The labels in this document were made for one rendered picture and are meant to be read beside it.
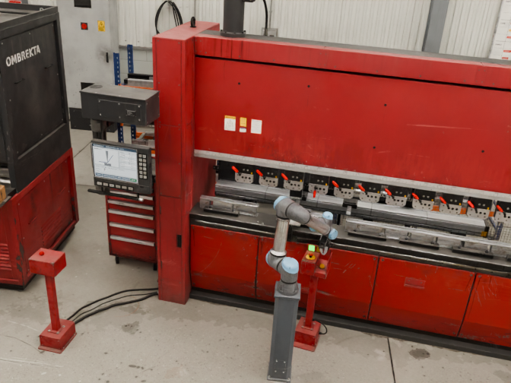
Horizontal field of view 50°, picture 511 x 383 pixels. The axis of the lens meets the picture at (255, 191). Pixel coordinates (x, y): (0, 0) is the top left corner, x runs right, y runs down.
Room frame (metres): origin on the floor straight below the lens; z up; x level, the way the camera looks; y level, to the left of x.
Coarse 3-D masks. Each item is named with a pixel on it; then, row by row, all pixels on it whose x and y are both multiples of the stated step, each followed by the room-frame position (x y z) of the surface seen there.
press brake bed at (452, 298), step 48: (192, 240) 3.99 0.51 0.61; (240, 240) 3.90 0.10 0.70; (192, 288) 4.06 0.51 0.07; (240, 288) 3.93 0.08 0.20; (336, 288) 3.73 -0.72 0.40; (384, 288) 3.65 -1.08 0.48; (432, 288) 3.58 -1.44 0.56; (480, 288) 3.51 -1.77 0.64; (432, 336) 3.63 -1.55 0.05; (480, 336) 3.53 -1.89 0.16
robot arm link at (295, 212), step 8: (288, 208) 3.18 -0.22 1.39; (296, 208) 3.17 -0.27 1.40; (288, 216) 3.17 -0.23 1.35; (296, 216) 3.15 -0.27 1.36; (304, 216) 3.16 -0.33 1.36; (312, 216) 3.24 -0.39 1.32; (304, 224) 3.18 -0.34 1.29; (312, 224) 3.21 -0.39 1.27; (320, 224) 3.26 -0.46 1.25; (320, 232) 3.29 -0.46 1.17; (328, 232) 3.32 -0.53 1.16; (336, 232) 3.34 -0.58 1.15
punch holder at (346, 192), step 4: (336, 180) 3.86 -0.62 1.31; (340, 180) 3.86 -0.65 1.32; (344, 180) 3.85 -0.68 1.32; (348, 180) 3.84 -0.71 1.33; (352, 180) 3.84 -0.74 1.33; (340, 184) 3.85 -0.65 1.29; (344, 184) 3.85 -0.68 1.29; (348, 184) 3.84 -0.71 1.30; (352, 184) 3.84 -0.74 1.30; (336, 188) 3.86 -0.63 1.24; (344, 188) 3.85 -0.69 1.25; (348, 188) 3.84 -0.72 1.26; (336, 192) 3.86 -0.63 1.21; (340, 192) 3.85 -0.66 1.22; (344, 192) 3.85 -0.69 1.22; (348, 192) 3.84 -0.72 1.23; (352, 192) 3.83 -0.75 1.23; (336, 196) 3.85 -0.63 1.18; (340, 196) 3.85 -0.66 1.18; (344, 196) 3.84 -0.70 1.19; (348, 196) 3.84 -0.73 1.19; (352, 196) 3.83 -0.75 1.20
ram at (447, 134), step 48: (240, 96) 4.02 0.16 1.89; (288, 96) 3.95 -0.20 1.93; (336, 96) 3.88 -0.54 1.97; (384, 96) 3.81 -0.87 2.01; (432, 96) 3.75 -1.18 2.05; (480, 96) 3.68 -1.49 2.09; (240, 144) 4.02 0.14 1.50; (288, 144) 3.94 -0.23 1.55; (336, 144) 3.87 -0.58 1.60; (384, 144) 3.80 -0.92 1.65; (432, 144) 3.73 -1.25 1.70; (480, 144) 3.67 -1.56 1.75
